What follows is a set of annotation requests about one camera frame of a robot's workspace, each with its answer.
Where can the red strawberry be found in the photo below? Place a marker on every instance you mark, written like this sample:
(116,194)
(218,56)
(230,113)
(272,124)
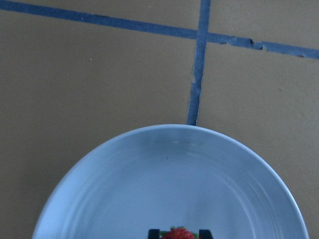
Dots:
(178,233)

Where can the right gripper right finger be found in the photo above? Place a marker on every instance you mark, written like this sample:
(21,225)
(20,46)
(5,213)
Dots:
(205,234)

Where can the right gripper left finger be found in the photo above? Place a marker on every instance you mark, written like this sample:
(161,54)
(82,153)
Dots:
(154,234)

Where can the blue plate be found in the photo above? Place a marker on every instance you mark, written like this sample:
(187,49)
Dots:
(168,175)

